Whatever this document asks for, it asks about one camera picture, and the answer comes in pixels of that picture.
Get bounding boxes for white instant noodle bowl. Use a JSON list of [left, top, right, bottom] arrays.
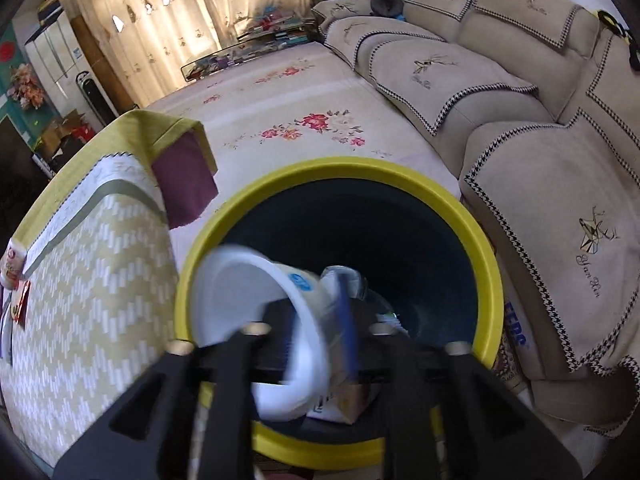
[[188, 245, 366, 424]]

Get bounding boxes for yellow rimmed dark trash bin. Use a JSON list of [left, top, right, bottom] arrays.
[[175, 157, 502, 470]]

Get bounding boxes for chevron patterned table cloth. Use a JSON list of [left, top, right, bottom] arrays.
[[1, 110, 217, 471]]

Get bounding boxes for beige sofa with deer covers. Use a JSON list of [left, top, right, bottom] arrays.
[[312, 0, 639, 437]]

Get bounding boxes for low shelf of books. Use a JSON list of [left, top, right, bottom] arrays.
[[180, 8, 314, 82]]

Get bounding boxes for dark round cushion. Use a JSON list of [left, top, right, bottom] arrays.
[[370, 0, 404, 18]]

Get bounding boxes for black tower fan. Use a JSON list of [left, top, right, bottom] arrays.
[[75, 70, 118, 127]]

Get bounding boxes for cream window curtains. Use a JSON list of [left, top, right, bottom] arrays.
[[58, 0, 309, 106]]

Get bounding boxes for cardboard boxes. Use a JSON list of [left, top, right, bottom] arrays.
[[34, 110, 96, 160]]

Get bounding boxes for red snack packet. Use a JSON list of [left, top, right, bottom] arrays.
[[10, 280, 30, 328]]

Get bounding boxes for white plastic bottle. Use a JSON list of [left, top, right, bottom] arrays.
[[0, 238, 27, 290]]

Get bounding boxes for artificial flower bouquet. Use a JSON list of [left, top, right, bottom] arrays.
[[6, 63, 46, 110]]

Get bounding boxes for black yellow plush toy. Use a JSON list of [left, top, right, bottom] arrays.
[[597, 10, 640, 73]]

